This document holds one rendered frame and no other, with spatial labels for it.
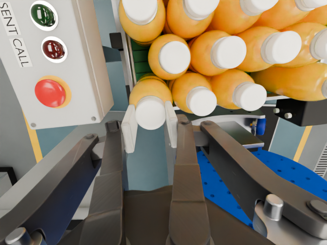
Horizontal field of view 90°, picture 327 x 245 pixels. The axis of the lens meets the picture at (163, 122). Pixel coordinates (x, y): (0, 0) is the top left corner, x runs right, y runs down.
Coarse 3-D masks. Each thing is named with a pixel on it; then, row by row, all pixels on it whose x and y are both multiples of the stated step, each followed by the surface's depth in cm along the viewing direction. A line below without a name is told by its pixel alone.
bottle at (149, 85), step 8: (144, 80) 25; (152, 80) 25; (160, 80) 27; (136, 88) 24; (144, 88) 23; (152, 88) 23; (160, 88) 23; (168, 88) 26; (136, 96) 23; (144, 96) 22; (152, 96) 21; (160, 96) 23; (168, 96) 24; (136, 104) 23
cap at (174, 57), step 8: (168, 48) 20; (176, 48) 20; (184, 48) 20; (160, 56) 21; (168, 56) 20; (176, 56) 21; (184, 56) 21; (168, 64) 21; (176, 64) 21; (184, 64) 21; (176, 72) 21
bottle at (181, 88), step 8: (192, 72) 29; (168, 80) 38; (176, 80) 29; (184, 80) 27; (192, 80) 26; (200, 80) 26; (176, 88) 28; (184, 88) 26; (192, 88) 24; (208, 88) 26; (176, 96) 27; (184, 96) 26; (176, 104) 29; (184, 104) 26; (192, 112) 27
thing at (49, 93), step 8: (48, 80) 20; (40, 88) 20; (48, 88) 20; (56, 88) 20; (40, 96) 21; (48, 96) 21; (56, 96) 21; (64, 96) 21; (48, 104) 21; (56, 104) 21
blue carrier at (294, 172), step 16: (208, 160) 38; (272, 160) 36; (288, 160) 36; (208, 176) 33; (288, 176) 31; (304, 176) 31; (320, 176) 31; (208, 192) 29; (224, 192) 29; (320, 192) 27; (224, 208) 26; (240, 208) 26
